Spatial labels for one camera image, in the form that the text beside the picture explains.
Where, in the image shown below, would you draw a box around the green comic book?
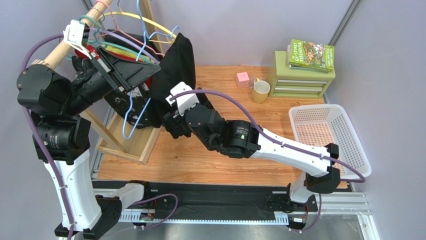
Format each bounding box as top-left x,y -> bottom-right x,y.
287,39 -> 335,72

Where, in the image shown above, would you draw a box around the green drawer box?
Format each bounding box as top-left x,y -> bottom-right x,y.
266,51 -> 336,99

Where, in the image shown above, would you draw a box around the white plastic basket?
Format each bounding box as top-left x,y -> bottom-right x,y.
288,104 -> 372,178

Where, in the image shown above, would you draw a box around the black garment on rack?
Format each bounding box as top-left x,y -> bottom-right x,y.
104,31 -> 163,61

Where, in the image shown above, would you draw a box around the blue wire hanger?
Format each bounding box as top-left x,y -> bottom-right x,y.
121,0 -> 181,140

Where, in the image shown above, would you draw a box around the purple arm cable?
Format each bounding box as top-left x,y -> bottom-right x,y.
169,89 -> 366,184
19,33 -> 76,240

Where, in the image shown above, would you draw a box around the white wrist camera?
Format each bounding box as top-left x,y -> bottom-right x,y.
63,19 -> 90,50
165,81 -> 200,116

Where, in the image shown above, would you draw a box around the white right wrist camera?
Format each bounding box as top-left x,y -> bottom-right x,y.
165,81 -> 200,116

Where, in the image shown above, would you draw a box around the black white-patterned trousers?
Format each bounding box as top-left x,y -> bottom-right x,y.
103,32 -> 216,131

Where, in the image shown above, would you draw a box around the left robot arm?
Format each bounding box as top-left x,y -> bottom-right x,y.
17,47 -> 160,240

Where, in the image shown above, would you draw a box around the wooden clothes rack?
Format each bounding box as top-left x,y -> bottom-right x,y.
31,0 -> 161,165

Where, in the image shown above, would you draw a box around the red garment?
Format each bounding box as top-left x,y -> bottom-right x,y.
74,46 -> 95,59

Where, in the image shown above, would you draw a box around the yellow mug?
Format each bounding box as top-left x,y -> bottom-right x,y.
252,80 -> 271,104

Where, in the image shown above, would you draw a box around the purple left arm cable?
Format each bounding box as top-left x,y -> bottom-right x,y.
19,33 -> 76,240

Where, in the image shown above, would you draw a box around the pink wire hanger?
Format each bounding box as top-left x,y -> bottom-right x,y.
95,0 -> 147,50

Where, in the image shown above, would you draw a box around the pink cube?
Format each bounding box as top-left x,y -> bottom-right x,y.
235,72 -> 250,89

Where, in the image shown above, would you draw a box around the yellow garment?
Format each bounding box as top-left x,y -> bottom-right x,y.
105,45 -> 154,64

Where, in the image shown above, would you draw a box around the yellow wire hanger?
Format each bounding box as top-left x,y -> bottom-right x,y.
104,11 -> 177,44

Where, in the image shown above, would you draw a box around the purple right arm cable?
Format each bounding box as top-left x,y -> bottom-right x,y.
169,89 -> 366,184

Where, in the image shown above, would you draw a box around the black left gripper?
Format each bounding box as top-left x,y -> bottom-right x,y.
62,46 -> 160,117

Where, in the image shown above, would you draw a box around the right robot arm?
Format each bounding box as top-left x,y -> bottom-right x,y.
163,104 -> 341,204

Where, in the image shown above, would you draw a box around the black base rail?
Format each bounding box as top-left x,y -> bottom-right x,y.
93,180 -> 320,231

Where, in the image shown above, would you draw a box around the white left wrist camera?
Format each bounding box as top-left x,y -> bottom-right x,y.
63,19 -> 90,50

